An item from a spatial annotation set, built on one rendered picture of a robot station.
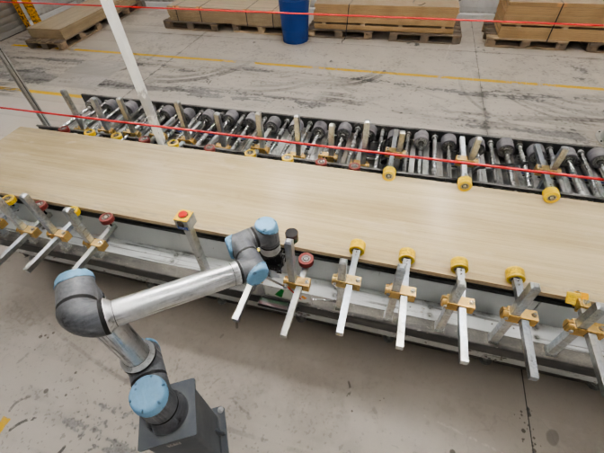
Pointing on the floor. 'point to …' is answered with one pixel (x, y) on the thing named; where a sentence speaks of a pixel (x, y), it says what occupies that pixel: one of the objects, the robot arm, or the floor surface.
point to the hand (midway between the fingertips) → (270, 275)
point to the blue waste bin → (295, 31)
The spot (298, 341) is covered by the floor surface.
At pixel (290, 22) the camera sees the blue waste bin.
